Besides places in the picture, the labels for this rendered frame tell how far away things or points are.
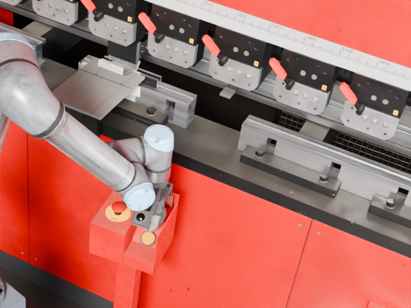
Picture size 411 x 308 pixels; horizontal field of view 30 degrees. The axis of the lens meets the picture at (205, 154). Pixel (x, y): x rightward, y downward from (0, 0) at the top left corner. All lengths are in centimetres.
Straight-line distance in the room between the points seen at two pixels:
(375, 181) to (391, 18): 50
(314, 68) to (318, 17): 15
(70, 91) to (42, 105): 66
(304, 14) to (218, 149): 52
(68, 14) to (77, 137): 77
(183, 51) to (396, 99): 62
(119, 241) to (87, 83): 49
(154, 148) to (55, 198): 81
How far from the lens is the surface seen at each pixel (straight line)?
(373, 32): 198
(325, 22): 200
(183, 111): 232
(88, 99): 222
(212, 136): 233
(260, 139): 225
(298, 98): 212
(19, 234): 289
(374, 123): 209
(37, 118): 159
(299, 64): 207
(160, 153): 192
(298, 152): 223
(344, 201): 221
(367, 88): 204
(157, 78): 235
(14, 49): 166
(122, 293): 236
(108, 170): 173
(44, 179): 262
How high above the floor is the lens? 226
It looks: 38 degrees down
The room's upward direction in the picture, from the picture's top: 10 degrees clockwise
